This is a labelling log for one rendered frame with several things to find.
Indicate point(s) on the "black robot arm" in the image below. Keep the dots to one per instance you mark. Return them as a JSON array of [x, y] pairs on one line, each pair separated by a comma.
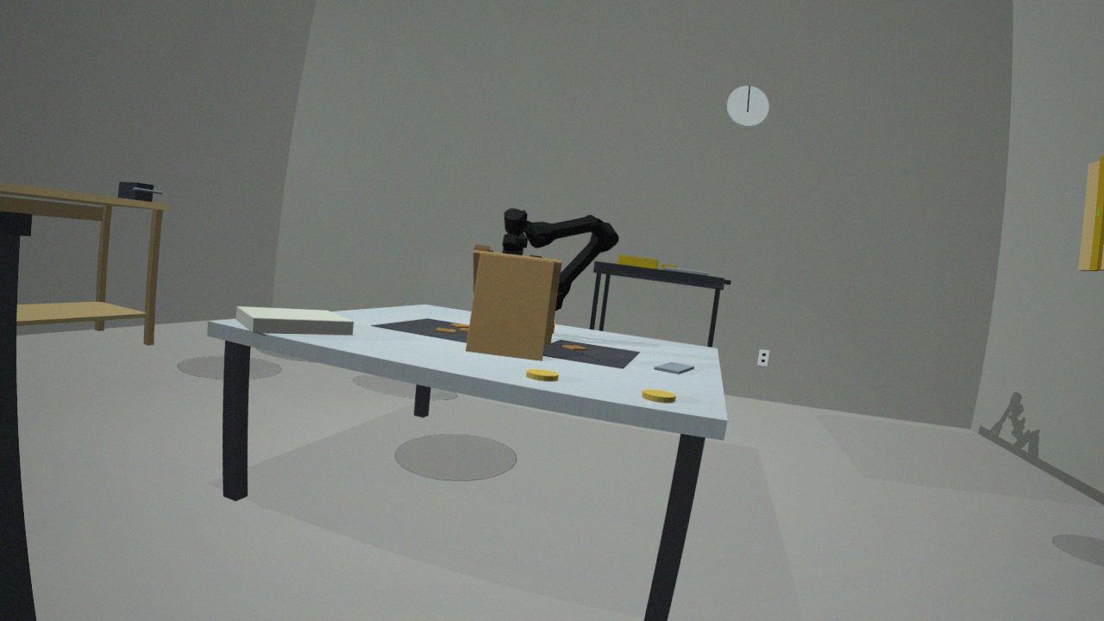
[[541, 234]]

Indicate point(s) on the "yellow round disc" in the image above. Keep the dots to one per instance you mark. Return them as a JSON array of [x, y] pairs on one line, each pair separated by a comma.
[[659, 396], [542, 375]]

